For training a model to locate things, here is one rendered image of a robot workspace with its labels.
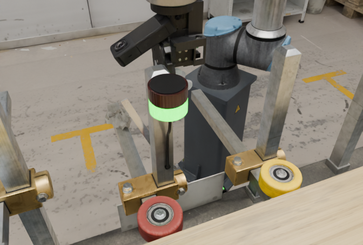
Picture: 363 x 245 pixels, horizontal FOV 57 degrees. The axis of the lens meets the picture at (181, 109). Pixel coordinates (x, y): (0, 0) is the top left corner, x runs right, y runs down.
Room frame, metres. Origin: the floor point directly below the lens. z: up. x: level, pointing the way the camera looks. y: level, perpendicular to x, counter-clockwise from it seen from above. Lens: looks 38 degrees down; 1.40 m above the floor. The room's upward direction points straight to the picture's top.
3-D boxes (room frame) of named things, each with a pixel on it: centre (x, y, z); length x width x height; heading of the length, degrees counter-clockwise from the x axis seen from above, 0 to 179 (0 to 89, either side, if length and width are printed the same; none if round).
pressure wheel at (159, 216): (0.34, 0.04, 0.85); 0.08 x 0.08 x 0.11
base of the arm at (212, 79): (1.27, -0.17, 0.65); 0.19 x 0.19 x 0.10
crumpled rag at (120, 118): (0.66, 0.16, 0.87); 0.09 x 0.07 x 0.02; 22
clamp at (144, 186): (0.44, 0.06, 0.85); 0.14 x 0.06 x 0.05; 112
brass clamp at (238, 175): (0.54, -0.17, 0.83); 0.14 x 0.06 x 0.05; 112
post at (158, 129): (0.45, 0.04, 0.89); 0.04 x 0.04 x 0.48; 22
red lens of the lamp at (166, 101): (0.41, 0.02, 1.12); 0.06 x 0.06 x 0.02
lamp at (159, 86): (0.41, 0.02, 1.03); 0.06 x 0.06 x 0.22; 22
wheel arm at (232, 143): (0.62, -0.12, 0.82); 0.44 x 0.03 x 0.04; 22
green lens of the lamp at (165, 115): (0.41, 0.02, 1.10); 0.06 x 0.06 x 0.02
